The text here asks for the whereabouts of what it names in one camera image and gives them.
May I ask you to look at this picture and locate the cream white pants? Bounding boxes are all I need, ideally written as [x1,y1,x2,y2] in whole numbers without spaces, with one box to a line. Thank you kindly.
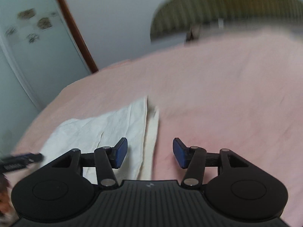
[41,97,159,182]

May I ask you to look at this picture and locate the pink floral bed blanket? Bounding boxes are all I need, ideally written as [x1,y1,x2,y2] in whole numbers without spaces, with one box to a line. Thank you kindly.
[15,29,302,226]

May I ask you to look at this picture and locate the frosted glass wardrobe door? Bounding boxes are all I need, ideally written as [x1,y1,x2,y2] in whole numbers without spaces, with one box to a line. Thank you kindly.
[0,0,92,156]

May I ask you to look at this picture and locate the olive green padded headboard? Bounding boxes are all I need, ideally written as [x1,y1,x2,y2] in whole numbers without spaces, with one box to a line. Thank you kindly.
[150,0,302,41]

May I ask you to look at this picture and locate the brown wooden door frame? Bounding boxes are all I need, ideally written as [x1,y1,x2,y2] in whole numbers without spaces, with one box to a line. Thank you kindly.
[57,0,99,74]

